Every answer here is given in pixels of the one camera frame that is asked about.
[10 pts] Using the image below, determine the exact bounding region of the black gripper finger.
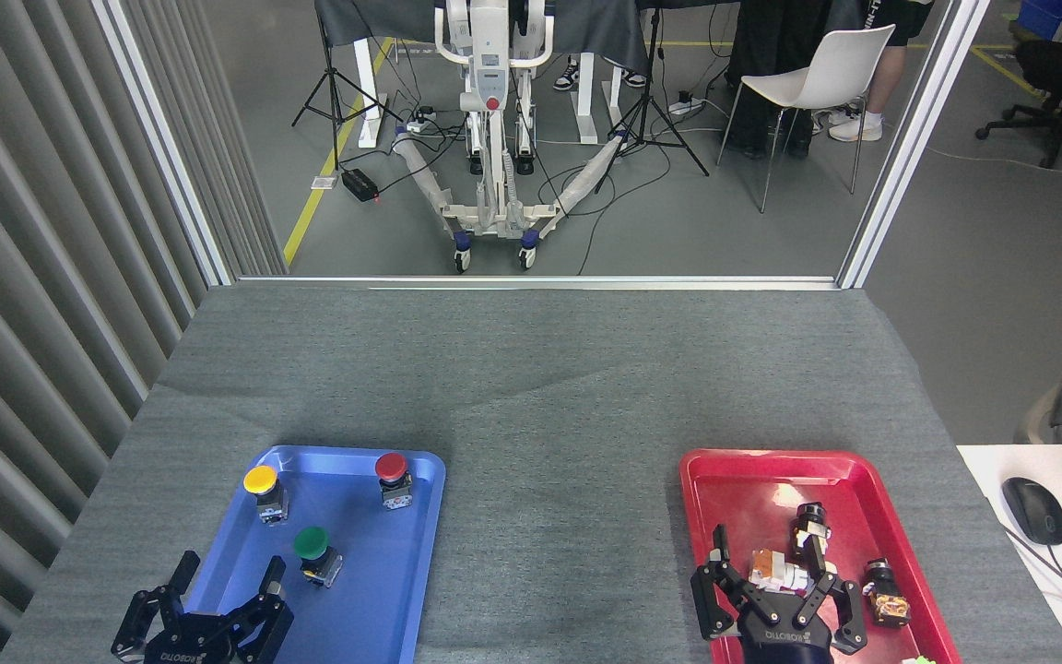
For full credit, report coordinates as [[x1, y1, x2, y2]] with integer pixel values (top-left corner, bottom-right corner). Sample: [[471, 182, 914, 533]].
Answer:
[[793, 532, 869, 657], [225, 557, 296, 664], [112, 551, 202, 661], [690, 523, 773, 642]]

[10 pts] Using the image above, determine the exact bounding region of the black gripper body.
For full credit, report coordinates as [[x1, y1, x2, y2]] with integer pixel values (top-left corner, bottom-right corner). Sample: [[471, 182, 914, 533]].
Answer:
[[737, 607, 835, 664], [139, 613, 242, 664]]

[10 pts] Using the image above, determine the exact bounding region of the green push button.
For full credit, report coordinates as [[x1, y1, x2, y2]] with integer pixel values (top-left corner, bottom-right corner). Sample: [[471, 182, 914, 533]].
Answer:
[[293, 527, 344, 589]]

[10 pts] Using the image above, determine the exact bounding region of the yellow push button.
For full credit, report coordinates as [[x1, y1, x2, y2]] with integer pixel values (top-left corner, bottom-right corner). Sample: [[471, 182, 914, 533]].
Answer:
[[243, 464, 289, 527]]

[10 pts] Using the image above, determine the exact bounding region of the red push button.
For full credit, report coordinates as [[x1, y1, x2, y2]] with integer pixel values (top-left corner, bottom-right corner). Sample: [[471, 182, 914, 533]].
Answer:
[[374, 452, 414, 511]]

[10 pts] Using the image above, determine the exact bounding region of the blue plastic tray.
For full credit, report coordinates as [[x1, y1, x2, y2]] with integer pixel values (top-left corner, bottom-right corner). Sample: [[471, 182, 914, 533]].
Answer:
[[162, 445, 447, 664]]

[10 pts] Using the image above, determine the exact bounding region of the red plastic tray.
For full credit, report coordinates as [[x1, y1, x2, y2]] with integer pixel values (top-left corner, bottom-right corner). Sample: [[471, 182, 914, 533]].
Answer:
[[678, 449, 963, 664]]

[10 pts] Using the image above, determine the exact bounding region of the white desk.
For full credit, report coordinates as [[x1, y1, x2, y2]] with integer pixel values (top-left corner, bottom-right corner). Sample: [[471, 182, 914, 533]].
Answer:
[[957, 445, 1062, 664]]

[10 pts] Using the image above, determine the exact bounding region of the black computer mouse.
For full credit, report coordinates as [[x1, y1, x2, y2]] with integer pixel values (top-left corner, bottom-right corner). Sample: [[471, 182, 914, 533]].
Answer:
[[1001, 477, 1062, 547]]

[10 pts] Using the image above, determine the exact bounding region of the grey felt table cover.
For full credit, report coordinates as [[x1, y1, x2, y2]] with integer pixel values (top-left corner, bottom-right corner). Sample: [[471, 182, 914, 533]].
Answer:
[[0, 284, 1062, 664]]

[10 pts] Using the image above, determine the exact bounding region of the black tripod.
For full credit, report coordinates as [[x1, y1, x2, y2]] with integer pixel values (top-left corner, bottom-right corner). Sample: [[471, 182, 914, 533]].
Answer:
[[596, 0, 710, 195], [291, 0, 403, 172]]

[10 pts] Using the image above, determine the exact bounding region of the white plastic chair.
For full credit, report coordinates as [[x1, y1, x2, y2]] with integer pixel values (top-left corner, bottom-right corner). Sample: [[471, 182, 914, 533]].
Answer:
[[717, 25, 897, 215]]

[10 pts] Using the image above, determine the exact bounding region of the person in white shoes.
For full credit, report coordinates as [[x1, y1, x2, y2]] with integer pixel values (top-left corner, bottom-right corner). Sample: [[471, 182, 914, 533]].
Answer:
[[812, 0, 936, 144]]

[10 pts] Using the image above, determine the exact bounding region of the person in black shoes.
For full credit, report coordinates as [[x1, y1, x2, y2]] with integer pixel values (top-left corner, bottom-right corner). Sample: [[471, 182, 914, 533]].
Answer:
[[725, 0, 864, 160]]

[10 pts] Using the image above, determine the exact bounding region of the dark cloth covered table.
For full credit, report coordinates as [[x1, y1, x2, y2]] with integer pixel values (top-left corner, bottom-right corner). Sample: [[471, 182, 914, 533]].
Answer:
[[314, 0, 654, 148]]

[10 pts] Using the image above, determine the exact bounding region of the white wheeled stand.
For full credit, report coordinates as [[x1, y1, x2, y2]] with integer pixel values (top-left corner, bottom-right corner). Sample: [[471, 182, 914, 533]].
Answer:
[[393, 0, 629, 274]]

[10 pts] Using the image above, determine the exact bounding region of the black office chair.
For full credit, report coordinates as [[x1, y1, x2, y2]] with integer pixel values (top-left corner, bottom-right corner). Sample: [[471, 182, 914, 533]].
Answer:
[[975, 0, 1062, 171]]

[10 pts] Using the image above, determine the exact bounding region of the blue bin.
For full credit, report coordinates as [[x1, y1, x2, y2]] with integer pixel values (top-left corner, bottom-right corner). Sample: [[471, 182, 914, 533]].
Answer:
[[1017, 0, 1062, 43]]

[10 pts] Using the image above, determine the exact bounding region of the black orange switch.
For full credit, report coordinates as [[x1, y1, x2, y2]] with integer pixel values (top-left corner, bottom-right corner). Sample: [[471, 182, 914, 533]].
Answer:
[[863, 557, 912, 629]]

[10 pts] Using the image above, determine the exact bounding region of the white orange switch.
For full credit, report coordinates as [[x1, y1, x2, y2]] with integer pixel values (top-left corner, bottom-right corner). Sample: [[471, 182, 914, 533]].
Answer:
[[749, 549, 813, 596]]

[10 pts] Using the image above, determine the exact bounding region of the black white switch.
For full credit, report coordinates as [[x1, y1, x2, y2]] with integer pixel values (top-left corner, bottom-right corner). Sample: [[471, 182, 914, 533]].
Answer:
[[794, 503, 832, 554]]

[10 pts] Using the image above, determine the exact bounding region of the silver rail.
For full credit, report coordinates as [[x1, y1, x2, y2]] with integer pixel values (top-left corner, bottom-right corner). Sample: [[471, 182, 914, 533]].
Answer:
[[236, 275, 842, 292]]

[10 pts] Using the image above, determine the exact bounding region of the silver post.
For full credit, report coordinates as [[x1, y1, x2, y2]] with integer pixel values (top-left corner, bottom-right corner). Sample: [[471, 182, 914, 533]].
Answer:
[[837, 0, 993, 290], [93, 0, 235, 287]]

